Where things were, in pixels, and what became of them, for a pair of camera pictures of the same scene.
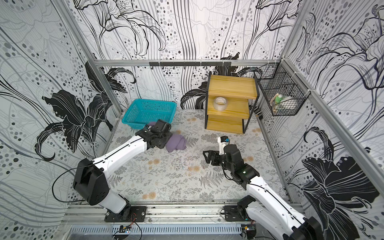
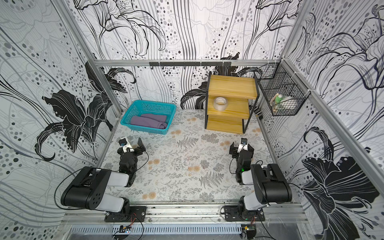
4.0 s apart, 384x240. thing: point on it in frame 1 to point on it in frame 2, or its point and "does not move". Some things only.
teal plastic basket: x=142 y=112 does not move
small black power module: x=251 y=230 does not move
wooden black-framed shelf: x=229 y=101 does not move
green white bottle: x=278 y=98 does not move
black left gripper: x=168 y=134 to x=137 y=149
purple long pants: x=178 y=141 to x=151 y=120
